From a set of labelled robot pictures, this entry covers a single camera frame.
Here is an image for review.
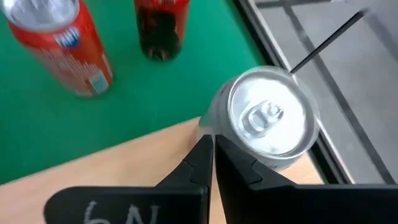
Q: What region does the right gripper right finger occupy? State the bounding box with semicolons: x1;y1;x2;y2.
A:
214;134;398;224

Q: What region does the green table mat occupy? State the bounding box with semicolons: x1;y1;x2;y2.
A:
0;0;265;186

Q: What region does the dark red black soda can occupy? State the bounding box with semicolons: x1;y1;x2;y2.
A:
133;0;191;62

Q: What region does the white and red soda can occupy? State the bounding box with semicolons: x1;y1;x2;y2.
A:
198;65;321;172

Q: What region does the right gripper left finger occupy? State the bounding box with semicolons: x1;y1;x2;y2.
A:
43;134;215;224

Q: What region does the red strawberry Fanta can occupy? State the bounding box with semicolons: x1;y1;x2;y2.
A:
0;0;114;99

